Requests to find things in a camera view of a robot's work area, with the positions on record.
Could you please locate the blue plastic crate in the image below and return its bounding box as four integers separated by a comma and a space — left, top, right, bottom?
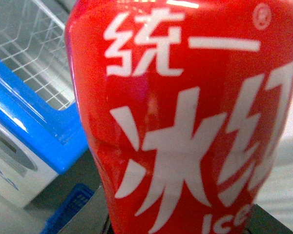
41, 183, 95, 234

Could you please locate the round temperature control panel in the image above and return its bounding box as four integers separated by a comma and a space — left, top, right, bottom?
0, 130, 38, 177

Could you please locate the white blue chest freezer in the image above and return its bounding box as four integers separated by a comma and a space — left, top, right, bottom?
0, 61, 87, 208

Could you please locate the red iced tea bottle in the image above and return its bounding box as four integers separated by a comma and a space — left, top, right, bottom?
65, 0, 293, 234

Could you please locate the white wire basket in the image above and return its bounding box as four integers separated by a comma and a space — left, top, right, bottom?
0, 0, 75, 111

